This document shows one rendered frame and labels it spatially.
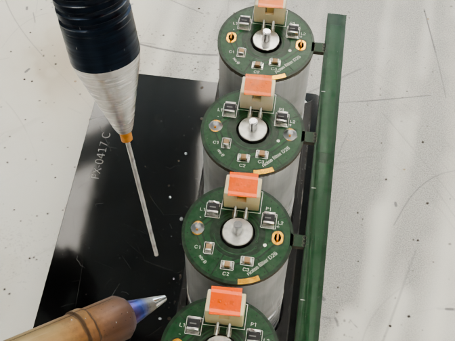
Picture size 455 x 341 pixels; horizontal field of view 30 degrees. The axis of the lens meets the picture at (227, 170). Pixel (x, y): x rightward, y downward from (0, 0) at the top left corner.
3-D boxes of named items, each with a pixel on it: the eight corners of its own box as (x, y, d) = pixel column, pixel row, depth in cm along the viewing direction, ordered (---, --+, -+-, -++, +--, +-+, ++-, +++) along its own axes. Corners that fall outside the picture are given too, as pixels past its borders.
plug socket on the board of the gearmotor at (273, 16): (252, 30, 22) (252, 12, 22) (256, 5, 23) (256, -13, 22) (282, 33, 22) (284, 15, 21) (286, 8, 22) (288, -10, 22)
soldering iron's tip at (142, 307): (152, 296, 16) (108, 314, 15) (160, 279, 15) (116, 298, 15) (168, 316, 15) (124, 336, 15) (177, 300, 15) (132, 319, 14)
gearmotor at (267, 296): (182, 354, 23) (173, 273, 18) (196, 270, 24) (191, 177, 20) (273, 366, 23) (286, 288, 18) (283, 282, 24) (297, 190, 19)
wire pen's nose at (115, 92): (148, 103, 15) (131, 27, 14) (164, 139, 14) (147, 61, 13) (86, 120, 14) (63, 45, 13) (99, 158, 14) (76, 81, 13)
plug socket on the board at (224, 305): (202, 334, 18) (202, 322, 17) (208, 296, 18) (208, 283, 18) (241, 339, 18) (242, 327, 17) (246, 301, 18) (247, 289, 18)
